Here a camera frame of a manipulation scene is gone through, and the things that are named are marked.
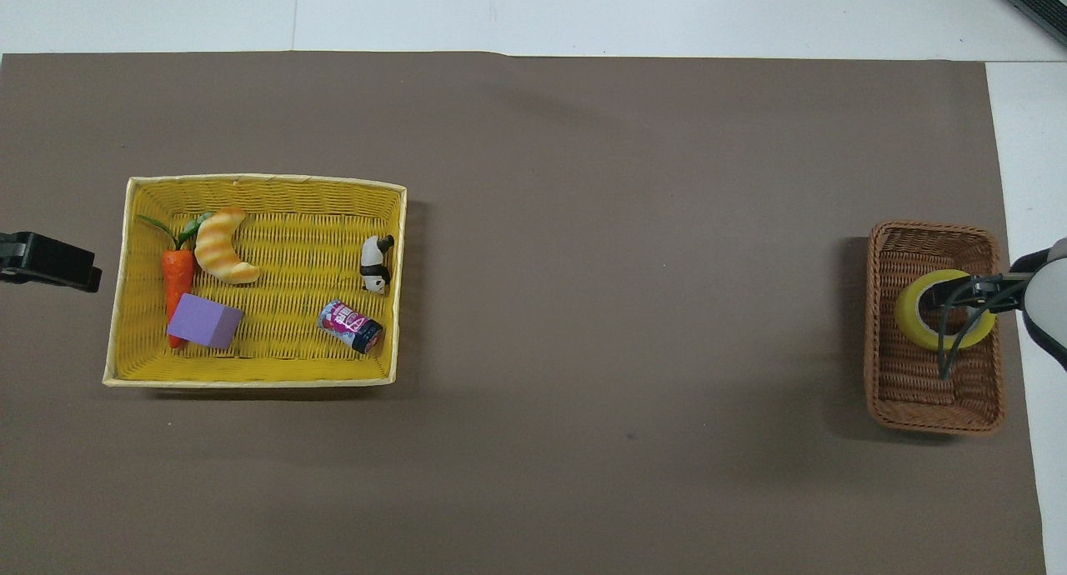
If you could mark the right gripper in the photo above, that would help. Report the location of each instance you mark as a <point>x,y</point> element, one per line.
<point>1017,292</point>

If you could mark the yellow tape roll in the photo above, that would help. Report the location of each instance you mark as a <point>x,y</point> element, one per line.
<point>909,317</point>

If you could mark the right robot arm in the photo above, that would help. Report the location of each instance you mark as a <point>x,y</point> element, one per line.
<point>1049,300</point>

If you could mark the brown wicker basket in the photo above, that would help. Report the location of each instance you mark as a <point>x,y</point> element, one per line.
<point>917,392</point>

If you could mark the yellow woven basket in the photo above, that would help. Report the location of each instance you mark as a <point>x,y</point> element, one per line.
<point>292,250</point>

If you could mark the black stand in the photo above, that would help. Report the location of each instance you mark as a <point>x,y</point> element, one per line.
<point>1038,4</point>

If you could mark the panda figurine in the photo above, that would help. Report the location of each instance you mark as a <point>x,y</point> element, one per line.
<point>377,267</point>

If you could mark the pink printed can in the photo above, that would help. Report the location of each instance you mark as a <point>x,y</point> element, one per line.
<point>350,326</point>

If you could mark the striped toy croissant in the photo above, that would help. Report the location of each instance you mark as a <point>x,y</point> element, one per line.
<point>218,250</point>

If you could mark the purple block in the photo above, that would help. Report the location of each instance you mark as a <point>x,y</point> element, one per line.
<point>204,321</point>

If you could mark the orange toy carrot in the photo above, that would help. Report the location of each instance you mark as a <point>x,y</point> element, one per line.
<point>177,283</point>

